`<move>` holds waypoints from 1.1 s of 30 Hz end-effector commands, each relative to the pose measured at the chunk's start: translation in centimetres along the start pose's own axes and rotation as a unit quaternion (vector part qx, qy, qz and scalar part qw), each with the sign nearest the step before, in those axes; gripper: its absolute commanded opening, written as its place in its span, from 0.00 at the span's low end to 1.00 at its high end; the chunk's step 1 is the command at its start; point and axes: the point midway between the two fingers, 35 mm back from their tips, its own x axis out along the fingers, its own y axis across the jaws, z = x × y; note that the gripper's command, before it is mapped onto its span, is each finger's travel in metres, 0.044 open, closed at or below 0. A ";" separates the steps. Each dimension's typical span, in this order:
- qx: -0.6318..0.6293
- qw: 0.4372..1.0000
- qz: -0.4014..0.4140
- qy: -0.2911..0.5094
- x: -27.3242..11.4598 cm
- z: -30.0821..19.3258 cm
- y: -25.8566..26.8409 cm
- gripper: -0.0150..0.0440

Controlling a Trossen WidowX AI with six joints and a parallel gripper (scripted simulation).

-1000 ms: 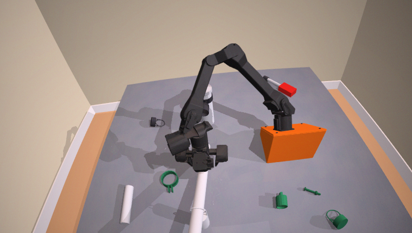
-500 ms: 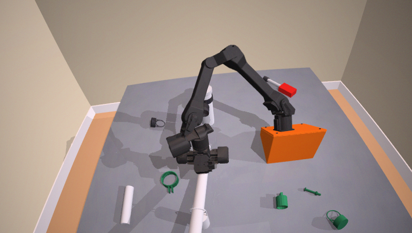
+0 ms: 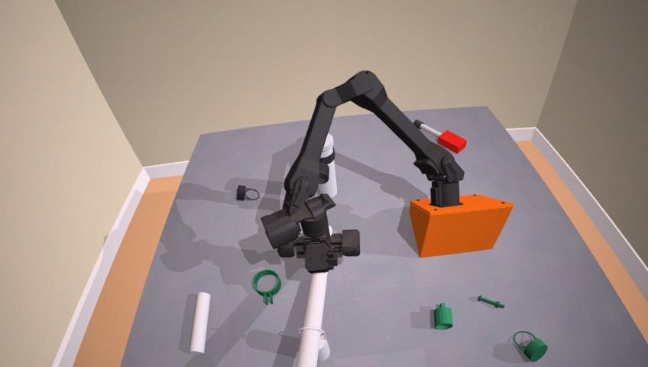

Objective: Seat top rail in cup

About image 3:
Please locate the grey cylinder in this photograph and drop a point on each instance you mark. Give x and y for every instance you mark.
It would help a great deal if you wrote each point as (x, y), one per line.
(330, 187)

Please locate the green bolt with nut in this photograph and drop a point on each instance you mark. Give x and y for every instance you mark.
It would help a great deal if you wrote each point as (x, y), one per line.
(497, 304)

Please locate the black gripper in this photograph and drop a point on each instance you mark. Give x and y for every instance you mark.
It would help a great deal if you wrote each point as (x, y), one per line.
(346, 243)

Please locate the dark green faceted cylinder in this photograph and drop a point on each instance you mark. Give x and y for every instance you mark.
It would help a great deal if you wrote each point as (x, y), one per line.
(443, 317)

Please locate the green metal band with two tabs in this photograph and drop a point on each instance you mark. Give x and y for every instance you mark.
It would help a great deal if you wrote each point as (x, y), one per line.
(270, 293)

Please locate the green cap with loop handle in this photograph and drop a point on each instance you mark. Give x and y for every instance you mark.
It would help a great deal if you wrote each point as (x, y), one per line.
(535, 350)

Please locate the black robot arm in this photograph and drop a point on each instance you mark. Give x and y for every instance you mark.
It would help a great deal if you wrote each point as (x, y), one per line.
(301, 183)

